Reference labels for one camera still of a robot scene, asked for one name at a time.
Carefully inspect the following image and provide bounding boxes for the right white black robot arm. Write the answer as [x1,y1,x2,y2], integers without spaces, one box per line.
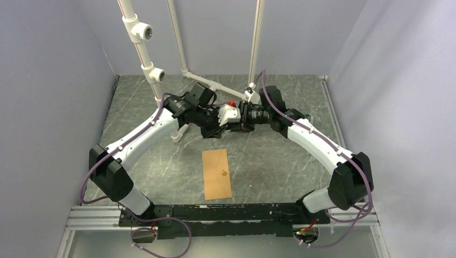
[218,85,374,223]

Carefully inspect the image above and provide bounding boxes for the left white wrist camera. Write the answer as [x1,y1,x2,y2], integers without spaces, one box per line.
[218,99,241,126]

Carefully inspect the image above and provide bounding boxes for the green white small box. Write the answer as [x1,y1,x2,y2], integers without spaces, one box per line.
[304,114,314,124]

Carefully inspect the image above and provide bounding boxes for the white PVC pipe frame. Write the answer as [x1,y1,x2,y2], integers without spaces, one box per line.
[117,0,265,144]

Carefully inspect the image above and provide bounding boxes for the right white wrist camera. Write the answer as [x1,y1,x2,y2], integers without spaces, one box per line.
[244,82,261,104]

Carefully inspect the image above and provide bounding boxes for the brown paper envelope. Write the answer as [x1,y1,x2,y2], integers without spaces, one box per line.
[202,149,232,200]

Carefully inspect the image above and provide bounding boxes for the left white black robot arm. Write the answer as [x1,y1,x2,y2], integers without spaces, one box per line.
[84,83,220,226]

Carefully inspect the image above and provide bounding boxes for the aluminium rail frame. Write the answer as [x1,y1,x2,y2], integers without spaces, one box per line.
[56,75,391,258]

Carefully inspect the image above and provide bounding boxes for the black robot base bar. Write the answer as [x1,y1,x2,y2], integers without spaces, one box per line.
[118,203,330,240]

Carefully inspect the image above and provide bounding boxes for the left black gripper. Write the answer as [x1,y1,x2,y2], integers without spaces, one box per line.
[194,106,230,139]

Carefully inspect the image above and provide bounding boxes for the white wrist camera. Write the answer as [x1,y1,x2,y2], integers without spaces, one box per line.
[218,99,241,126]
[244,82,261,104]

